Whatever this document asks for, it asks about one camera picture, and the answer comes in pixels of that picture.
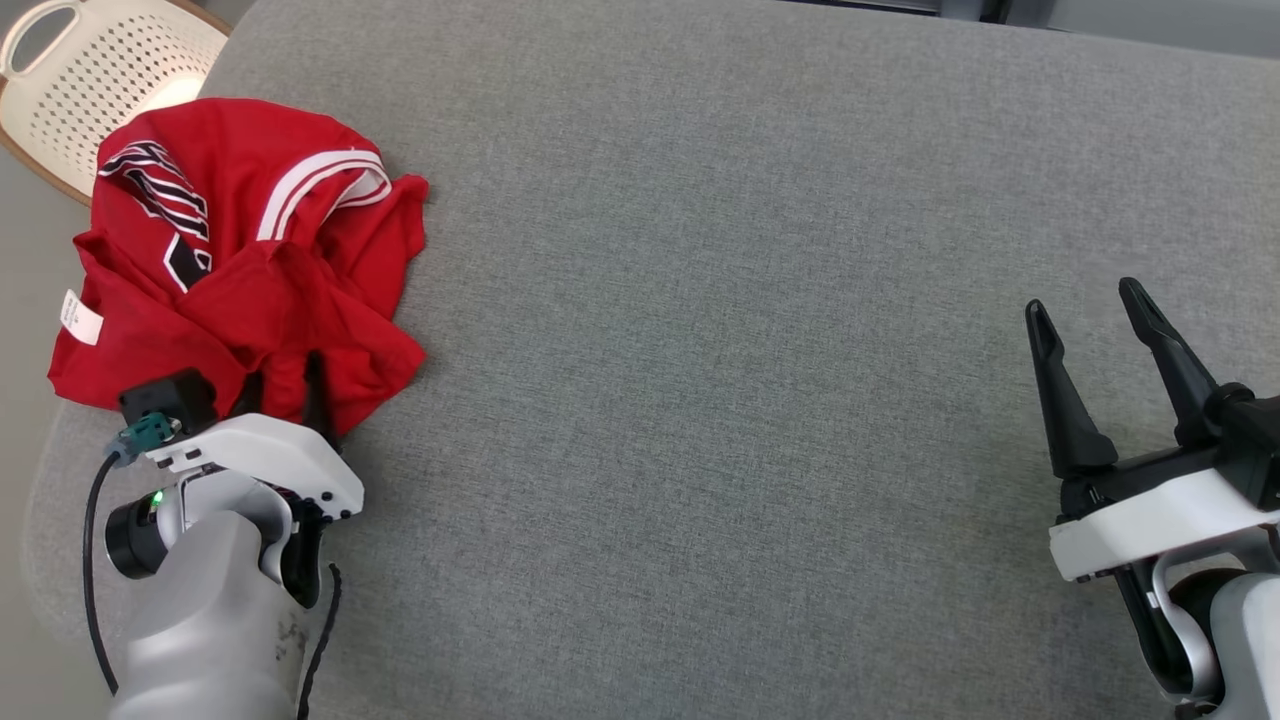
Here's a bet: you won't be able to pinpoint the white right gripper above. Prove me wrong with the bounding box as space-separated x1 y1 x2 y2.
1025 277 1280 583

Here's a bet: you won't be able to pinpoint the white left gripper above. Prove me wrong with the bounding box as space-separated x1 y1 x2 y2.
145 350 366 609

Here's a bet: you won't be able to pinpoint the red basketball jersey white sleeves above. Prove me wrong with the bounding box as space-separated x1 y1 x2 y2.
47 97 431 438

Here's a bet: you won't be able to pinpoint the cream perforated laundry basket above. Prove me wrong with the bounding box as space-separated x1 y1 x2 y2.
0 0 231 196

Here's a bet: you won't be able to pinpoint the black camera cable teal plug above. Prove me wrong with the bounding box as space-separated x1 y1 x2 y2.
83 413 179 698

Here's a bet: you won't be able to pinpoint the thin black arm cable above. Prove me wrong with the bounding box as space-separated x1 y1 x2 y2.
298 563 344 720

